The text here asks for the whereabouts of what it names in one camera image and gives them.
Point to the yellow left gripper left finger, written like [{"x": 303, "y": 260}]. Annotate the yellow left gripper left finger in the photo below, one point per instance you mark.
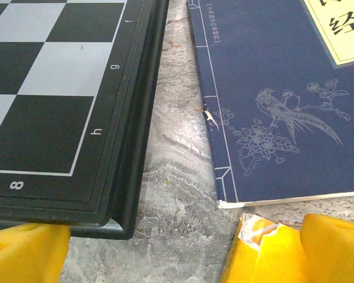
[{"x": 23, "y": 256}]

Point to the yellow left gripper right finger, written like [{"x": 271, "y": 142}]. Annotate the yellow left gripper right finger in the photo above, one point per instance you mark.
[{"x": 336, "y": 253}]

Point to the yellow paperback book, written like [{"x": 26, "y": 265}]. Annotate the yellow paperback book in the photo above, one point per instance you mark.
[{"x": 268, "y": 259}]

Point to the blue book with bird drawing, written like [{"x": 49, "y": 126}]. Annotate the blue book with bird drawing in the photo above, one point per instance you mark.
[{"x": 283, "y": 59}]

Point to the black folding chessboard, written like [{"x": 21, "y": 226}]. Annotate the black folding chessboard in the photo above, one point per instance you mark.
[{"x": 62, "y": 88}]

